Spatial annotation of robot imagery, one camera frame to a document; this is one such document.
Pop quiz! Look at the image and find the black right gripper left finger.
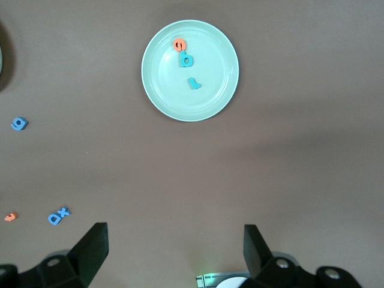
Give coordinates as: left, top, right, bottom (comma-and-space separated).
0, 221, 109, 288

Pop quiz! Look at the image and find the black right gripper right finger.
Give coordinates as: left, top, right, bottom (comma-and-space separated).
241, 224, 362, 288

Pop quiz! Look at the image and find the teal foam letter b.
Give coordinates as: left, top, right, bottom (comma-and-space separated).
179, 50, 194, 68

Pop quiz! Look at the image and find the brown table cover sheet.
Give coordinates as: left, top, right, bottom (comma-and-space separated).
0, 0, 384, 288

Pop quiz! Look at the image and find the blue foam letter g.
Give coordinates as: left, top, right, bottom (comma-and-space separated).
10, 116, 29, 131

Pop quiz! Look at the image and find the pale green plate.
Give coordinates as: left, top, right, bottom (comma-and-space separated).
140, 19, 240, 123

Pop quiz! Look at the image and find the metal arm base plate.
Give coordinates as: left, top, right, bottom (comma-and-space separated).
196, 271, 250, 288

